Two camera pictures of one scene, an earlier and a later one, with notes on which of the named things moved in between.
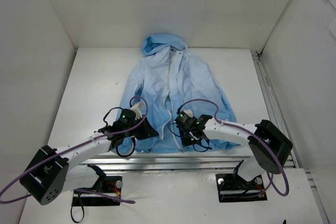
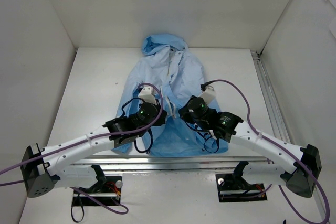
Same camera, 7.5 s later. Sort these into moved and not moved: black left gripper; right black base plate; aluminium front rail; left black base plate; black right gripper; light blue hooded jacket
Moved: black left gripper; black right gripper; light blue hooded jacket
Not moved: left black base plate; aluminium front rail; right black base plate
